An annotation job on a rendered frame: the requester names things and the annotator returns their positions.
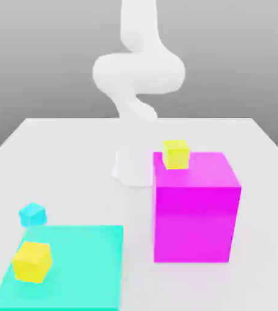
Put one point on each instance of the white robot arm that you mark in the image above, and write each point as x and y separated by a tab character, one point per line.
139	73

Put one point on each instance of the small yellow cube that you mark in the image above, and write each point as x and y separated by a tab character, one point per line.
176	155
31	263

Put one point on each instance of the small cyan cube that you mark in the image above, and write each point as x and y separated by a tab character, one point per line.
32	215

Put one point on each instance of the large magenta box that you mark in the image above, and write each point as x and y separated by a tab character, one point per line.
194	218

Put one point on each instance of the large turquoise box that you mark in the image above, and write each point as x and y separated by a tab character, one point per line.
80	267

